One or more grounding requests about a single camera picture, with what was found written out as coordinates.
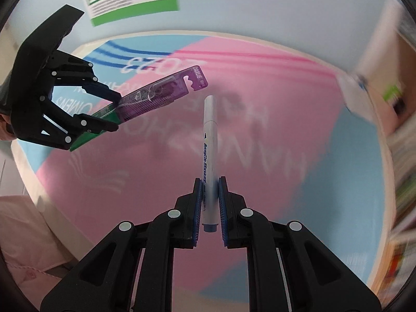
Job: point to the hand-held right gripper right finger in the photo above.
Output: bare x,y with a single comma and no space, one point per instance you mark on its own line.
222,211

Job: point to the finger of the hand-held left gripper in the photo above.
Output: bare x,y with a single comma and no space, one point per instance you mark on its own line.
94,125
94,86

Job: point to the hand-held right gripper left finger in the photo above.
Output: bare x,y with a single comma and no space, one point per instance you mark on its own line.
196,211

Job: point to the purple green toothbrush package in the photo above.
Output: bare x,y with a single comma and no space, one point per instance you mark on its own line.
162,89

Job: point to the white marker pen blue cap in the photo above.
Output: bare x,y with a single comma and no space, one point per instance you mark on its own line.
209,136

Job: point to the pink blue printed towel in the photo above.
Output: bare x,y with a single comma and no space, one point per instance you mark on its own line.
260,120

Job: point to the pink clothing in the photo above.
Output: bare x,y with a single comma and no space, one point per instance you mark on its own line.
29,234

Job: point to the small green box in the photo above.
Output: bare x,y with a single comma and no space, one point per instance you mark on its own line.
393,94

